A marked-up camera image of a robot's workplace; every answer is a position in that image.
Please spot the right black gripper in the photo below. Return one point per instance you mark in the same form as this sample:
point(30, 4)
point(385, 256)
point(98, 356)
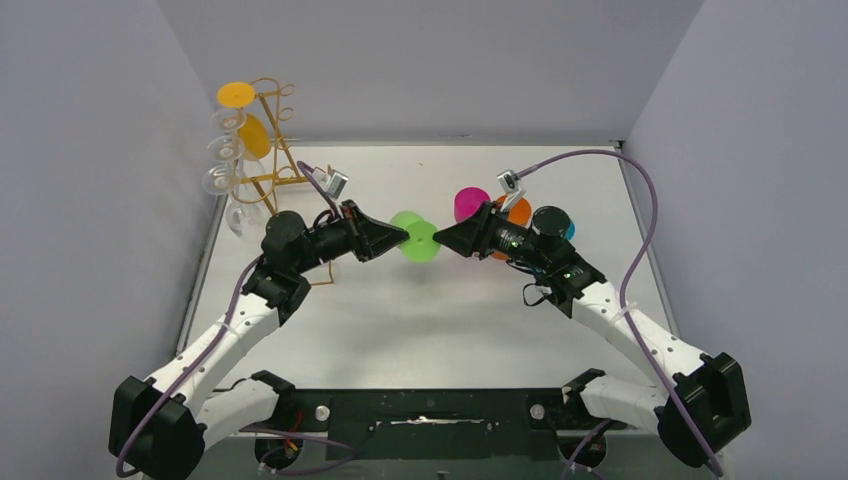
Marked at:
point(486, 229)

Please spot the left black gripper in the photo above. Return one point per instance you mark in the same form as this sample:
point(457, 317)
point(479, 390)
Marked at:
point(356, 230)

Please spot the orange plastic wine glass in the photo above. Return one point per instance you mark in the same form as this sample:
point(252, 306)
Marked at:
point(520, 214)

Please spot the magenta plastic wine glass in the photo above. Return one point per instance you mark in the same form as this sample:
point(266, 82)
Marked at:
point(467, 201)

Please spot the green plastic wine glass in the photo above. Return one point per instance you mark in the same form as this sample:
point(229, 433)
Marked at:
point(420, 247)

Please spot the blue plastic wine glass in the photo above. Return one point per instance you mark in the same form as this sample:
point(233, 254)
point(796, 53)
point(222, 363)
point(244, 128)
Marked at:
point(570, 230)

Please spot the clear wine glass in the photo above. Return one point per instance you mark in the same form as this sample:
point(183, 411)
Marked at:
point(229, 119)
point(226, 148)
point(245, 220)

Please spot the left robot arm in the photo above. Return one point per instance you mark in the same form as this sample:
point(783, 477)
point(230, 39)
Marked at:
point(161, 426)

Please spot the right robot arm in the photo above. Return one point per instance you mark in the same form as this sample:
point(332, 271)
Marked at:
point(697, 403)

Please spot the yellow-orange plastic wine glass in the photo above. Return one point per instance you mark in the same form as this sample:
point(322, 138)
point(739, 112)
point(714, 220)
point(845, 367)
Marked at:
point(253, 133)

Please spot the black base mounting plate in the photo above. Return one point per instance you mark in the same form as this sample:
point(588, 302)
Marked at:
point(429, 425)

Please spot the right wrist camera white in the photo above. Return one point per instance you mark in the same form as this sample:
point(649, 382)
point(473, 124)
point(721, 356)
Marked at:
point(513, 189)

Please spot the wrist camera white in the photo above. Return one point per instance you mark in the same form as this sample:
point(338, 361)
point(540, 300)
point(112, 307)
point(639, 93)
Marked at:
point(332, 182)
point(513, 189)

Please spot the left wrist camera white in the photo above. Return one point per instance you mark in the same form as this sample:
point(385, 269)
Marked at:
point(332, 182)

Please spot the gold wire glass rack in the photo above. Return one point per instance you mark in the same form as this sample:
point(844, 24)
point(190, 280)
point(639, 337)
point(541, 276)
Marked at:
point(278, 169)

